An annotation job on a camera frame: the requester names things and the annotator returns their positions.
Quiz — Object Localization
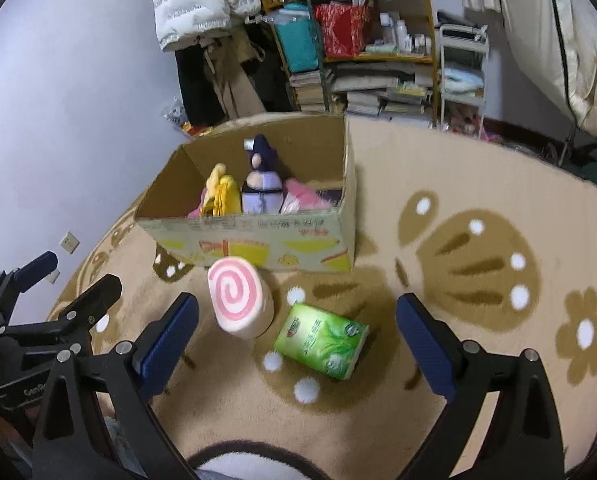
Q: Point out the dark hanging garment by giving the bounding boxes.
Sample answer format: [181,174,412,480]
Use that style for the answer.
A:
[243,25,294,113]

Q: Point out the white trolley cart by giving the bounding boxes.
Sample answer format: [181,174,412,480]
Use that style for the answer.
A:
[431,24,490,141]

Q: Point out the printed cardboard box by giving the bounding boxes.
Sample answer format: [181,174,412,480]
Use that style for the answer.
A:
[133,112,358,275]

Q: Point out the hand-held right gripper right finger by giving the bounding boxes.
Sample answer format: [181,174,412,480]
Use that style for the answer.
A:
[396,293,564,480]

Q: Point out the colourful snack packets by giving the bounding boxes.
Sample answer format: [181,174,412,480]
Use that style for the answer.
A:
[178,120,215,139]

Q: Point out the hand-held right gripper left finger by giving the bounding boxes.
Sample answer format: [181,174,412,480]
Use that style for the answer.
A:
[31,292,200,480]

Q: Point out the wide pile of books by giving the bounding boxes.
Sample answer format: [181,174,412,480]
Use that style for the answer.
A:
[329,62,434,121]

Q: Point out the dark bag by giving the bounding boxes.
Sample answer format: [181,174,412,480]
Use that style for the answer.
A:
[436,9,484,31]

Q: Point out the clear plastic bag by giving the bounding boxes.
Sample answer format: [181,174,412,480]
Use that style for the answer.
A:
[161,100,189,123]

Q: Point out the grey-blue clothing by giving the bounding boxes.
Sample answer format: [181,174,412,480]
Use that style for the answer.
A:
[98,395,146,478]

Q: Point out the black hanging coat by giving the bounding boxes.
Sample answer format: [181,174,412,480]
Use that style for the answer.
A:
[174,47,224,128]

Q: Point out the pink swirl roll plush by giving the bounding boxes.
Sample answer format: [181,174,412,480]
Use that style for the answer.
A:
[207,256,276,340]

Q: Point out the white and black cloth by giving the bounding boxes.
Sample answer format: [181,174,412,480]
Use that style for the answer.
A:
[186,439,304,480]

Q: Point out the yellow plush toy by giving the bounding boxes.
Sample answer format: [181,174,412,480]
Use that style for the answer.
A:
[201,162,242,217]

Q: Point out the wooden shelf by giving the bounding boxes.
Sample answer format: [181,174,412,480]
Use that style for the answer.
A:
[251,0,437,121]

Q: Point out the row of cosmetic bottles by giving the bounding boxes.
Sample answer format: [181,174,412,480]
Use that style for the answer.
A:
[366,10,432,56]

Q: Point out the narrow stack of books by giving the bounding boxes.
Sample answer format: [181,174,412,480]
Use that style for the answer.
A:
[288,70,329,113]

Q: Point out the light blue cloth bundle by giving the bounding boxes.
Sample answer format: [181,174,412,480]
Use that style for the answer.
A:
[443,67,484,96]

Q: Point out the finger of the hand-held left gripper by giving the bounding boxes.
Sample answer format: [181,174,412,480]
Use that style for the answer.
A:
[58,275,123,347]
[0,251,59,301]

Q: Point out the teal shopping bag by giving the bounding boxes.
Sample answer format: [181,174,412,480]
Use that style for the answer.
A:
[271,4,322,73]

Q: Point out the white-haired doll plush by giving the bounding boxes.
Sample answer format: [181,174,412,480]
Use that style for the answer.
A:
[240,134,284,215]

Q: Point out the cream padded chair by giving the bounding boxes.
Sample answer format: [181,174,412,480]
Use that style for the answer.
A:
[489,0,597,191]

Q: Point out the white puffer jacket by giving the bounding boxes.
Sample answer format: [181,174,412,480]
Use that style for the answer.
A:
[152,0,263,53]

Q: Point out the pink toys in cart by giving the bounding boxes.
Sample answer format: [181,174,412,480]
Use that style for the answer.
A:
[443,110,485,139]

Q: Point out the green tissue pack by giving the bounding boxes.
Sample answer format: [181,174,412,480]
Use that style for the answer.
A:
[273,302,369,380]

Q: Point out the beige patterned blanket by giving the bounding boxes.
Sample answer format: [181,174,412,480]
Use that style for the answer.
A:
[43,112,597,480]

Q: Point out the beige hanging coat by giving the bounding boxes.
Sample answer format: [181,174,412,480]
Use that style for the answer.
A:
[203,35,269,123]

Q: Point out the red gift bag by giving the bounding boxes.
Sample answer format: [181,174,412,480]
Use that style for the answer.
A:
[315,2,372,58]

